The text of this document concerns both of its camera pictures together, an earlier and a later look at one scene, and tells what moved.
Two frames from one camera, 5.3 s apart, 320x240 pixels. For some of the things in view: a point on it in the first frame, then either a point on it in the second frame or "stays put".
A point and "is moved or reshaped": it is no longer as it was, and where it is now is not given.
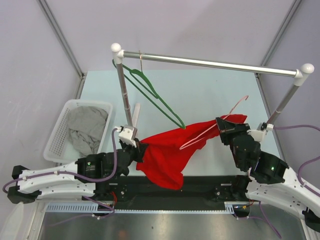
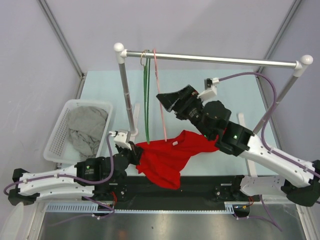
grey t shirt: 86,125 stays put
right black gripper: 226,128 → 188,96
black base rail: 195,188 stays put
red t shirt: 162,157 is moved or reshaped
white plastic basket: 80,130 stays put
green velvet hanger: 154,96 is moved or reshaped
